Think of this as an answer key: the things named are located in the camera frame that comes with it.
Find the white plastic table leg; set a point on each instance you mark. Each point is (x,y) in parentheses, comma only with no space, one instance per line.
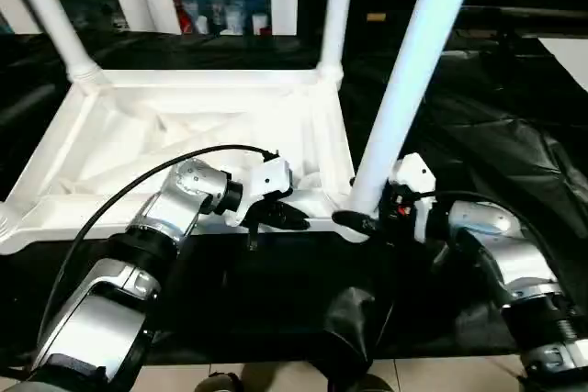
(337,6)
(50,20)
(7,220)
(413,66)

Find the white plastic table top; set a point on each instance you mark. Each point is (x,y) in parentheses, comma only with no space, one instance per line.
(115,135)

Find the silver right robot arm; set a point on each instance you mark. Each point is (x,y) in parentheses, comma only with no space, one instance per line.
(519,263)

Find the black mat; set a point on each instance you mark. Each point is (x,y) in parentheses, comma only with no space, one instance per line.
(482,135)

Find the black left robot foot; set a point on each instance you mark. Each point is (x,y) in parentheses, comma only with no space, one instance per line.
(218,383)

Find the small tan block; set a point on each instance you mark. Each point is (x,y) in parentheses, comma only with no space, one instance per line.
(376,17)

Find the white flat board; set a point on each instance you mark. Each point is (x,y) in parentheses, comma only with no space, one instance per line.
(569,63)

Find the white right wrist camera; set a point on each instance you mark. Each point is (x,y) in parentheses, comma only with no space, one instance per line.
(415,176)

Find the black rail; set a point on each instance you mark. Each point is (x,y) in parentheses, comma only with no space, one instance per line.
(519,14)

